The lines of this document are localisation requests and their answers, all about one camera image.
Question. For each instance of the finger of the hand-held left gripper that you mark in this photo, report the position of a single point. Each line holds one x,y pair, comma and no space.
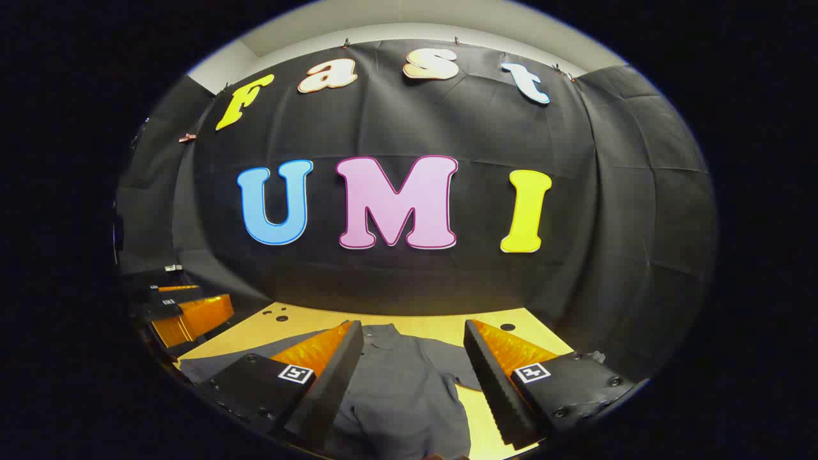
150,303
195,319

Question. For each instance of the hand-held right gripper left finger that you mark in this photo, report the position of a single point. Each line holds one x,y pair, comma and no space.
332,383

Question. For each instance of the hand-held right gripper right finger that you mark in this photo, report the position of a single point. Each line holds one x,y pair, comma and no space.
495,383

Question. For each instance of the black backdrop cloth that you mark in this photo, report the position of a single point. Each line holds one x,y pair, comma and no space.
396,115

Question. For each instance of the grey polo shirt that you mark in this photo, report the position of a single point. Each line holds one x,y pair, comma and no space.
402,390

